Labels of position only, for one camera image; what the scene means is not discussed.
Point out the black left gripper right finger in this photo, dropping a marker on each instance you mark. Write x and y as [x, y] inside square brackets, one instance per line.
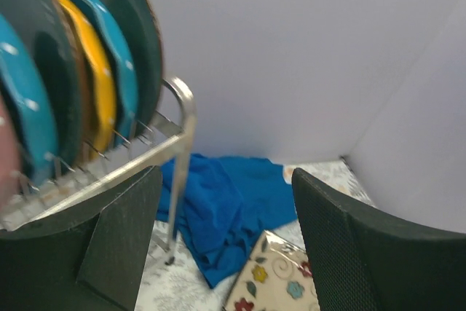
[362, 258]

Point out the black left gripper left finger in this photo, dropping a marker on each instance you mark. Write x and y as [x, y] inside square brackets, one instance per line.
[89, 256]

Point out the square floral plate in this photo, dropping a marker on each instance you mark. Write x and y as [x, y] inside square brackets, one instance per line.
[276, 276]

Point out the steel dish rack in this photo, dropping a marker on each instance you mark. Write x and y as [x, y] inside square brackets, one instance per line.
[163, 140]

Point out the pink polka dot plate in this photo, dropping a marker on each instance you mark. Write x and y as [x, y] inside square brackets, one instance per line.
[10, 158]

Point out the yellow plate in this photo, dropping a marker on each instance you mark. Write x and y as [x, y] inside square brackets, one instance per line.
[102, 90]

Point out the blue cloth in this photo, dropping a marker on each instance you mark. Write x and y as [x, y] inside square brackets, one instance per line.
[228, 202]

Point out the blue polka dot plate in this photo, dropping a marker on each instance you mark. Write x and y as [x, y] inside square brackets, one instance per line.
[26, 96]

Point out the dark teal round plate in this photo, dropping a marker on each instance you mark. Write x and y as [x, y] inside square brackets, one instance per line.
[45, 32]

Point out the rear dark teal plate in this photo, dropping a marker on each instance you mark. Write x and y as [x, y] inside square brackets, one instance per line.
[140, 27]

